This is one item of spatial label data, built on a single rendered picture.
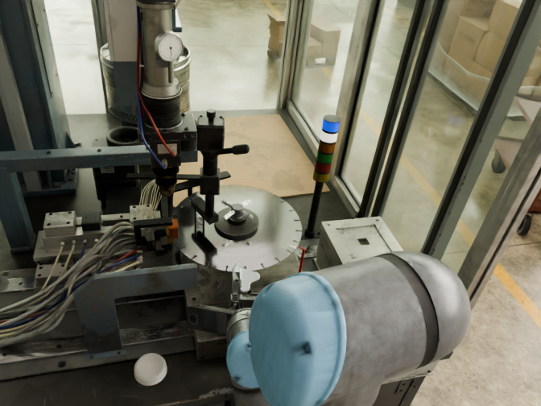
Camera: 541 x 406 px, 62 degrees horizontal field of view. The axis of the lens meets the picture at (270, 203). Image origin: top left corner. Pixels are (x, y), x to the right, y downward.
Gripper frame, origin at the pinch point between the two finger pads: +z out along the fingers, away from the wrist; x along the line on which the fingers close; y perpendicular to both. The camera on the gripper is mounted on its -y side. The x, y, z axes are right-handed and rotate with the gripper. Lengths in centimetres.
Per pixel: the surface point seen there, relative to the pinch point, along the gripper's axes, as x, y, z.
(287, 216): 16.9, 13.7, 14.8
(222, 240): 11.5, -2.9, 6.5
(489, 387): -58, 112, 71
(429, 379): -57, 87, 74
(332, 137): 38.0, 24.5, 17.0
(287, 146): 37, 22, 84
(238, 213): 18.0, 0.7, 8.3
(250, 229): 13.9, 3.8, 8.4
